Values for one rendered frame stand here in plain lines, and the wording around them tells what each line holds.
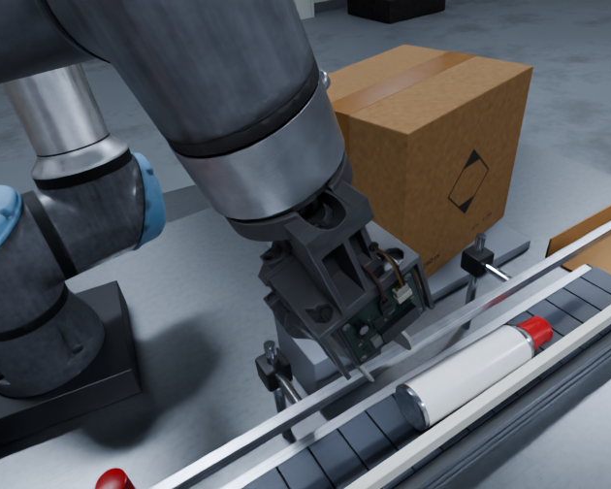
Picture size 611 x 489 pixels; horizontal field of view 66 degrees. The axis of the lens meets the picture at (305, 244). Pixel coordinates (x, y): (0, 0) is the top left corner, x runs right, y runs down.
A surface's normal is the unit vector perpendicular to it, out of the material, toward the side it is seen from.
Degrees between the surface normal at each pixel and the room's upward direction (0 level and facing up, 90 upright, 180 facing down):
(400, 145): 90
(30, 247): 65
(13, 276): 88
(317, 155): 86
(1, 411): 1
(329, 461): 0
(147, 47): 104
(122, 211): 78
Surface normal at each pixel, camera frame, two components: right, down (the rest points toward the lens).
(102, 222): 0.55, 0.25
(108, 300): -0.09, -0.79
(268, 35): 0.71, 0.31
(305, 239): -0.35, -0.63
